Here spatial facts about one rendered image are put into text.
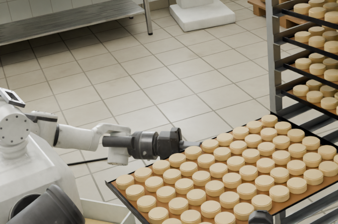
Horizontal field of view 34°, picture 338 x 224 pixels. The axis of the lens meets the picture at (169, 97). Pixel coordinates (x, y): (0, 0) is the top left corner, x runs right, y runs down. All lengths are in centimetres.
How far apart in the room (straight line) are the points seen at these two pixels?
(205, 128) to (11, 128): 238
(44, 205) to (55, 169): 14
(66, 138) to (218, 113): 202
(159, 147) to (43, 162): 61
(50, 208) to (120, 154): 75
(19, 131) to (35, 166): 8
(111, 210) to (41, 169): 152
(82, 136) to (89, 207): 104
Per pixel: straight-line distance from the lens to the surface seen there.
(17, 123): 111
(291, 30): 179
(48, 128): 161
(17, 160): 117
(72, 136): 167
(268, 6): 173
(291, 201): 144
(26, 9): 554
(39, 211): 100
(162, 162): 159
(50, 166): 112
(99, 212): 267
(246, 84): 392
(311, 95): 177
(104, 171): 313
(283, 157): 157
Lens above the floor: 167
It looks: 26 degrees down
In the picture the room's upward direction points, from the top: 8 degrees counter-clockwise
